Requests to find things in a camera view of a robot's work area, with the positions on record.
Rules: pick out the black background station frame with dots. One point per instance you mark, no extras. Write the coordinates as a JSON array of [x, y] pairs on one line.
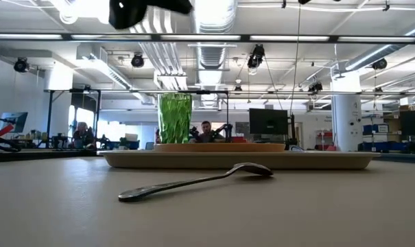
[[50, 116], [203, 92]]

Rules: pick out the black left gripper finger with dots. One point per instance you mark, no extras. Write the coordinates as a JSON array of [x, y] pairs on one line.
[[173, 5]]

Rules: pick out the person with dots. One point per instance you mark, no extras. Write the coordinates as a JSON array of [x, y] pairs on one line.
[[207, 133], [83, 137]]

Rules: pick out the green faceted cup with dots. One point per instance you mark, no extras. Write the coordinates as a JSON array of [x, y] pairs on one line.
[[174, 118]]

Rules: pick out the overhead light bar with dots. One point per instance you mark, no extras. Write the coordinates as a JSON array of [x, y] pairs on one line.
[[200, 37]]

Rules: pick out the dark side monitor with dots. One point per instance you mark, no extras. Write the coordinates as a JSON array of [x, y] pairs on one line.
[[413, 125]]

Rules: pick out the ribbed ventilation duct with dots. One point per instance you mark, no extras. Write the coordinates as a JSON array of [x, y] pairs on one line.
[[212, 58]]

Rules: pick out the dark metal spoon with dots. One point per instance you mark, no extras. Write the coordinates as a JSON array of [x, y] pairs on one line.
[[251, 168]]

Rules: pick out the beige tray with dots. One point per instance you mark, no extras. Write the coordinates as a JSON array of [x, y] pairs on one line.
[[296, 160]]

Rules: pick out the black ceiling camera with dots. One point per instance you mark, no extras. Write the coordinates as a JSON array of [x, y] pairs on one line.
[[21, 65], [379, 64], [315, 87], [256, 56], [137, 60]]

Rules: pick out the black monitor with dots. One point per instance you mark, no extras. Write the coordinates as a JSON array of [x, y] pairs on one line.
[[268, 120]]

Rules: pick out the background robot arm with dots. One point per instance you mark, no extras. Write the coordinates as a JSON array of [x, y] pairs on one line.
[[3, 142]]

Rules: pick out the white round pillar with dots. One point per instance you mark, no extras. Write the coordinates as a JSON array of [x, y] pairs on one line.
[[346, 116]]

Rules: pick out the tilted monitor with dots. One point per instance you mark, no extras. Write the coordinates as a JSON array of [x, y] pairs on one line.
[[15, 121]]

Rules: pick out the black table frame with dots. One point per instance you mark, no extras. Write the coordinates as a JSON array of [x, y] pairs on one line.
[[29, 156]]

